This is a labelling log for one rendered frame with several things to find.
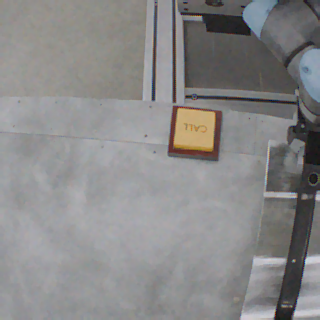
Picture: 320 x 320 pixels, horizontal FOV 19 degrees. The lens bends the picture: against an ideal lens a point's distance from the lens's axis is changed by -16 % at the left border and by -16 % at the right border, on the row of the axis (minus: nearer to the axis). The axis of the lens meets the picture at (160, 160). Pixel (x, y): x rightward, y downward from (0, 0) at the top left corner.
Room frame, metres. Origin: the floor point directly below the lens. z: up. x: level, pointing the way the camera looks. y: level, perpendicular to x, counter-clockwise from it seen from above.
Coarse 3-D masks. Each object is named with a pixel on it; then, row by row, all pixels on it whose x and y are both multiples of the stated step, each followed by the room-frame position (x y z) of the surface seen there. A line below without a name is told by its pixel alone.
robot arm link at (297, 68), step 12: (312, 48) 0.49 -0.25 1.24; (300, 60) 0.47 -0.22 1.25; (312, 60) 0.46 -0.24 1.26; (288, 72) 0.47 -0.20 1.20; (300, 72) 0.45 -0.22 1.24; (312, 72) 0.44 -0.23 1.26; (300, 84) 0.44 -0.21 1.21; (312, 84) 0.43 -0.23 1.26; (300, 96) 0.44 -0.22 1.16; (312, 96) 0.42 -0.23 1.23; (312, 108) 0.42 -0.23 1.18
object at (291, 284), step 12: (300, 192) 0.37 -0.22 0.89; (312, 192) 0.36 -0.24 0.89; (300, 204) 0.35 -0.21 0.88; (312, 204) 0.34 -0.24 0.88; (300, 216) 0.33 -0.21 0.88; (312, 216) 0.32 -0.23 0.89; (300, 228) 0.31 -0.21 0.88; (300, 240) 0.29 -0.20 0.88; (288, 252) 0.27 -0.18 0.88; (300, 252) 0.27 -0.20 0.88; (288, 264) 0.25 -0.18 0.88; (300, 264) 0.24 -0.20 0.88; (288, 276) 0.23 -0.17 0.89; (300, 276) 0.22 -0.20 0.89; (288, 288) 0.20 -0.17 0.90; (288, 300) 0.17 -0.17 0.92; (276, 312) 0.15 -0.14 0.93; (288, 312) 0.15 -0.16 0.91
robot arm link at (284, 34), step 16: (256, 0) 0.58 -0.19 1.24; (272, 0) 0.58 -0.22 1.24; (288, 0) 0.59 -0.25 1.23; (256, 16) 0.55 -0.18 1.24; (272, 16) 0.55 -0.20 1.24; (288, 16) 0.55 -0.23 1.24; (304, 16) 0.55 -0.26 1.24; (256, 32) 0.54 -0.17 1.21; (272, 32) 0.52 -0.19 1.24; (288, 32) 0.52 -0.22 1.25; (304, 32) 0.52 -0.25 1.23; (272, 48) 0.50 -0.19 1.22; (288, 48) 0.49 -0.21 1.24; (288, 64) 0.47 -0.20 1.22
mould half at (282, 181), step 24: (288, 168) 0.42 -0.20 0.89; (264, 192) 0.39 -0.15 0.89; (288, 192) 0.38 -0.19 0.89; (264, 216) 0.35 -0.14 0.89; (288, 216) 0.34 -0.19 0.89; (264, 240) 0.31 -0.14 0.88; (288, 240) 0.29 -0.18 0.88; (312, 240) 0.28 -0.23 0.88; (264, 264) 0.27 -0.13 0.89; (312, 264) 0.23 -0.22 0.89; (264, 288) 0.22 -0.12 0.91; (312, 288) 0.18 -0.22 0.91; (264, 312) 0.16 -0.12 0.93; (312, 312) 0.13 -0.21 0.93
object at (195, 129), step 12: (180, 108) 0.56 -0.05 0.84; (180, 120) 0.54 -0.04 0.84; (192, 120) 0.54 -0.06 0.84; (204, 120) 0.54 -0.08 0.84; (180, 132) 0.53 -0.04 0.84; (192, 132) 0.52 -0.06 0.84; (204, 132) 0.52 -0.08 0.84; (180, 144) 0.51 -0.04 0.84; (192, 144) 0.50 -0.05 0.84; (204, 144) 0.50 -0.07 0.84
